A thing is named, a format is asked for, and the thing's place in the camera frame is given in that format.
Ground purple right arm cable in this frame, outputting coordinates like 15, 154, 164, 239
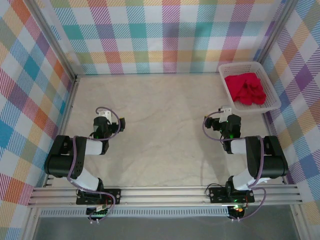
202, 111, 267, 222

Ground white plastic mesh basket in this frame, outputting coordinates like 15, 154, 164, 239
218, 62, 282, 117

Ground red t-shirt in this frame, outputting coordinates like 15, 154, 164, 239
224, 72, 267, 106

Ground grey slotted cable duct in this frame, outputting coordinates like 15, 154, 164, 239
38, 208, 230, 218

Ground aluminium table side rail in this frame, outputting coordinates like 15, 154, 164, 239
42, 74, 81, 188
261, 112, 288, 186

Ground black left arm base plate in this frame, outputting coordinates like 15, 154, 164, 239
76, 188, 122, 205

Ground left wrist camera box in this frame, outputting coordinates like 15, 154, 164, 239
96, 109, 112, 123

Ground aluminium corner post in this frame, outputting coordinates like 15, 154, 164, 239
254, 0, 300, 66
24, 0, 79, 80

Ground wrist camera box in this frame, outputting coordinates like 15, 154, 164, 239
96, 109, 112, 123
218, 106, 234, 123

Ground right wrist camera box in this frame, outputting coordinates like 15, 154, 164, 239
218, 106, 234, 123

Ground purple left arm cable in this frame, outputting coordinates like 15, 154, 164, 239
66, 106, 120, 223

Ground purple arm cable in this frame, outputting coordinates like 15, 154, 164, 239
66, 106, 120, 223
202, 111, 267, 222

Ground long aluminium mounting rail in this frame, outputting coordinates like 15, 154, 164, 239
27, 183, 304, 209

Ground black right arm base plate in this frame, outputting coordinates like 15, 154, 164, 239
208, 186, 256, 204

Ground aluminium table end rail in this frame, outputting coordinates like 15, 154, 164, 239
74, 71, 221, 79

